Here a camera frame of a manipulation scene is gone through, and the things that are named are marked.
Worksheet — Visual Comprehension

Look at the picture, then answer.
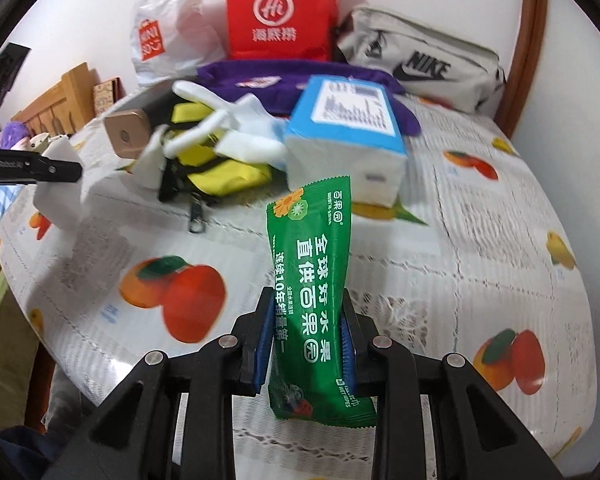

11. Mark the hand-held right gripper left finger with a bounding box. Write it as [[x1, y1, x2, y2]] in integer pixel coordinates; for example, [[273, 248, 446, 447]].
[[45, 287, 276, 480]]

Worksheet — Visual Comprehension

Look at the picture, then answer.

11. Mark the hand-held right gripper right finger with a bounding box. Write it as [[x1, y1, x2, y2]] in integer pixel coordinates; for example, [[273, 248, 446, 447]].
[[340, 287, 566, 480]]

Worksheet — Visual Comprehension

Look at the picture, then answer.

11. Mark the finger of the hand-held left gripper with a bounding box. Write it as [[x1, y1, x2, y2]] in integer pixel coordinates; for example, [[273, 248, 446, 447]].
[[35, 156, 84, 184]]

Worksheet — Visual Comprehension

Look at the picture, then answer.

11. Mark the white sponge block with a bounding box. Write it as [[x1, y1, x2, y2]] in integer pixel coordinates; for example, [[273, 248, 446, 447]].
[[32, 137, 93, 231]]

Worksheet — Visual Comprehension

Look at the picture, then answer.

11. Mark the green wet wipe packet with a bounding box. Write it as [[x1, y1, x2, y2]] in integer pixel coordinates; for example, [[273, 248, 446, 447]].
[[265, 175, 378, 428]]

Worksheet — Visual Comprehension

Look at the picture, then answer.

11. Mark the purple plush toy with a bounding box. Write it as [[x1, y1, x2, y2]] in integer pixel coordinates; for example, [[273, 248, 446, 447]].
[[0, 121, 31, 151]]

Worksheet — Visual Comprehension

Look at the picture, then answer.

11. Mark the gold power bank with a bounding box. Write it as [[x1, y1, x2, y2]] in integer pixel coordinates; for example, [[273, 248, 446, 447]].
[[104, 109, 153, 158]]

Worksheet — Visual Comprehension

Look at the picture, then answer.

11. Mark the brown patterned box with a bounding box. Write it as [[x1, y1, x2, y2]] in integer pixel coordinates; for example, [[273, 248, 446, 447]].
[[92, 77, 126, 113]]

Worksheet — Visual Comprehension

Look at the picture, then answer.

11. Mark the green cloth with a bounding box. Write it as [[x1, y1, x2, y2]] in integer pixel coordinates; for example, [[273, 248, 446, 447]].
[[0, 240, 41, 401]]

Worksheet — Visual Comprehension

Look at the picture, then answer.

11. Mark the fruit print tablecloth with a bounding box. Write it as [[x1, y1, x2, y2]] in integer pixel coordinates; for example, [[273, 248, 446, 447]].
[[0, 80, 598, 480]]

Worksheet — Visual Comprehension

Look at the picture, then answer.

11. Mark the white plastic bag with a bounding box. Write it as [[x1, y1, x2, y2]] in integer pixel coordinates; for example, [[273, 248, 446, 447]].
[[130, 0, 228, 86]]

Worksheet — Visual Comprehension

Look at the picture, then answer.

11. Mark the purple cloth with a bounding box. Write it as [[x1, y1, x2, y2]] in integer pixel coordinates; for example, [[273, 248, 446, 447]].
[[196, 60, 421, 138]]

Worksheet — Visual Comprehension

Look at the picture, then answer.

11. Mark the white sock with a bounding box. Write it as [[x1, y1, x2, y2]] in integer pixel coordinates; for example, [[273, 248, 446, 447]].
[[215, 94, 287, 167]]

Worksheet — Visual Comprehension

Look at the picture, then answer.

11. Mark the blue tissue pack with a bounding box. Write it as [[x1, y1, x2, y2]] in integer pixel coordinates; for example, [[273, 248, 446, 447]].
[[282, 74, 410, 206]]

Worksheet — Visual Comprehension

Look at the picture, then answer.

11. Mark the person's dark blue clothing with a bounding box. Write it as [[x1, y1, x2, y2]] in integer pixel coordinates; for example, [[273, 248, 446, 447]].
[[0, 425, 76, 480]]

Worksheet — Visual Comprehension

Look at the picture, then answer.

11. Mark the red paper bag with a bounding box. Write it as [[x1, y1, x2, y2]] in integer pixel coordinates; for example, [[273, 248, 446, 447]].
[[224, 0, 342, 63]]

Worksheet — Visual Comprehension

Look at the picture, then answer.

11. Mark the grey waist bag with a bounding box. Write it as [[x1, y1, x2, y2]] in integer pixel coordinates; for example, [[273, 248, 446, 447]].
[[336, 5, 508, 113]]

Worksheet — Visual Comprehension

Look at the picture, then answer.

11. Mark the yellow pouch with black straps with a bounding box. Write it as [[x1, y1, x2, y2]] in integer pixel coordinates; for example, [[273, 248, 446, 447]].
[[157, 101, 271, 233]]

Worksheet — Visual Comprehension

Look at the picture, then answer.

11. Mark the curved brown wooden frame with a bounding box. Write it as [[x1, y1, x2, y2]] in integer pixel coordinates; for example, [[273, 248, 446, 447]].
[[497, 0, 551, 136]]

